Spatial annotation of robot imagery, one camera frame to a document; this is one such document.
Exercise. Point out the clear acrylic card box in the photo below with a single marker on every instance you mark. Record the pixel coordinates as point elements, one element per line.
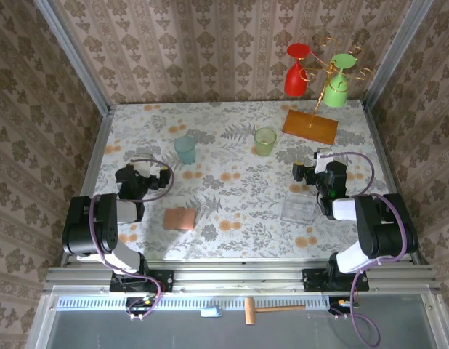
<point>298,209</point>

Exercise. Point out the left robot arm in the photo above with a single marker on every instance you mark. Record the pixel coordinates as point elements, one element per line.
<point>90,225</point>

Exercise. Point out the blue plastic cup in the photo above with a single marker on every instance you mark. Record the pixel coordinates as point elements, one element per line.
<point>184,151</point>

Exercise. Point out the gold glass rack wooden base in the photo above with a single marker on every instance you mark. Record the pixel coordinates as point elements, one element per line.
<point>311,127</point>

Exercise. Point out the green plastic cup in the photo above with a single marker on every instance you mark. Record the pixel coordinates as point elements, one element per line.
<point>265,143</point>

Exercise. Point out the green wine glass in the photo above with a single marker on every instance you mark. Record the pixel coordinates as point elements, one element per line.
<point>335,96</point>

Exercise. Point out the red wine glass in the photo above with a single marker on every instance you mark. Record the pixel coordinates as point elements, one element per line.
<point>295,83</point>

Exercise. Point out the floral patterned table cover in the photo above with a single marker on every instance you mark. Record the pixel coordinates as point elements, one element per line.
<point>228,120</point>

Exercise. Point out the light blue small object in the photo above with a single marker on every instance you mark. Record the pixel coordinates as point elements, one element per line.
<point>211,312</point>

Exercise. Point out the wooden mallet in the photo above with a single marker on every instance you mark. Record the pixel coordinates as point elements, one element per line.
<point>250,310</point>

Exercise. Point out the grey metal shelf panel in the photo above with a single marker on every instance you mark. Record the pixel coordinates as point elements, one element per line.
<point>173,334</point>

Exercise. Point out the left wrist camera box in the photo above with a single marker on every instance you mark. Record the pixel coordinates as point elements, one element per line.
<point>144,166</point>

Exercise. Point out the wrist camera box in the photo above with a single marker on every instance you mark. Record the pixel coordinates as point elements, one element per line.
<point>144,166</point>
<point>322,160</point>

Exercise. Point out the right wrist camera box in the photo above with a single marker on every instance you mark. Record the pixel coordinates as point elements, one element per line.
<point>322,160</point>

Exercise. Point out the aluminium side rail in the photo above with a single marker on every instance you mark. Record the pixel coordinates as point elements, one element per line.
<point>88,178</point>
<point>386,163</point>

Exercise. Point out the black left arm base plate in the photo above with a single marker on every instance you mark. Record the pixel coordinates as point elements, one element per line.
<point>162,280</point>

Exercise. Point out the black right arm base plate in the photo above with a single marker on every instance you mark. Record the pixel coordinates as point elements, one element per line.
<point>313,281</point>

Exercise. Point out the wide aluminium base rail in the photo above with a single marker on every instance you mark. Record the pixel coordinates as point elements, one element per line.
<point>231,278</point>

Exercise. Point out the aluminium frame post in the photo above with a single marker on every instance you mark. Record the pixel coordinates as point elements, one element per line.
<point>75,58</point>
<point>399,54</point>

